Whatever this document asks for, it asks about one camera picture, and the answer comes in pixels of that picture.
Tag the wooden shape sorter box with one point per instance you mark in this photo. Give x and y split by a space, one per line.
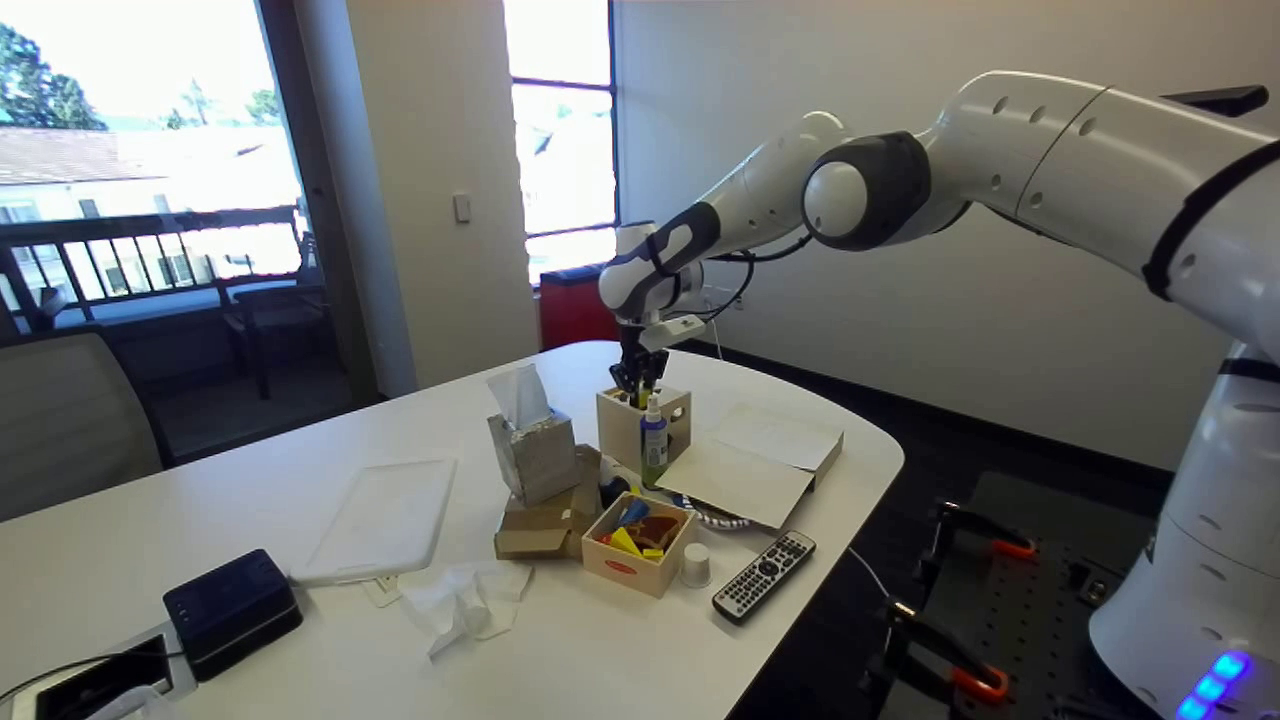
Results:
618 424

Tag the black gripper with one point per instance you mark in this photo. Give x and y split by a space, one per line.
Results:
653 336

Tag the white flat board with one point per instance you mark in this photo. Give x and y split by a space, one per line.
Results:
380 522

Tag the black orange clamp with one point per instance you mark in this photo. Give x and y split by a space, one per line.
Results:
952 664
984 535

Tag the dark balcony chair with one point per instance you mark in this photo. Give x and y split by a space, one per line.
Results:
275 314

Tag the open white cardboard box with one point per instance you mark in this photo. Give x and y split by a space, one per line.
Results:
744 474

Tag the brown cardboard box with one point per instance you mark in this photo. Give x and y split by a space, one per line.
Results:
542 530

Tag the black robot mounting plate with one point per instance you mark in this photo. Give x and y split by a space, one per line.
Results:
1054 602

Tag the white bottle with blue label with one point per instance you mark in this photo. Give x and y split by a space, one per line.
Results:
653 446

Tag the grey office chair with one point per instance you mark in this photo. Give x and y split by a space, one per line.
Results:
64 420

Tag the dark blue box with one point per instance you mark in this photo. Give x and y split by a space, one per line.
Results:
232 615

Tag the red wooden block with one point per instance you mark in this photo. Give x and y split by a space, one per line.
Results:
653 530

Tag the yellow wooden block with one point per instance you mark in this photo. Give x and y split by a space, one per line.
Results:
622 540

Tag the wooden tray of blocks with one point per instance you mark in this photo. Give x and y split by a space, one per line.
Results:
635 565

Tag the black flat device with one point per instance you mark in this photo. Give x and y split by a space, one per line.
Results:
106 684

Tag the yellow cube block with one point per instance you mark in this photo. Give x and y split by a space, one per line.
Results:
645 397

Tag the crumpled white tissue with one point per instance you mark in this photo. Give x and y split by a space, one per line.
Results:
463 605

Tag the white light switch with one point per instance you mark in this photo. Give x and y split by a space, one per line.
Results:
463 205

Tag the balcony railing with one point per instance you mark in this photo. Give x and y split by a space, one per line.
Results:
146 227

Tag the grey remote control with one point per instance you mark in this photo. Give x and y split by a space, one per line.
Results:
762 577

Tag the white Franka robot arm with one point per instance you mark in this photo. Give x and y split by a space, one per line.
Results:
1065 144

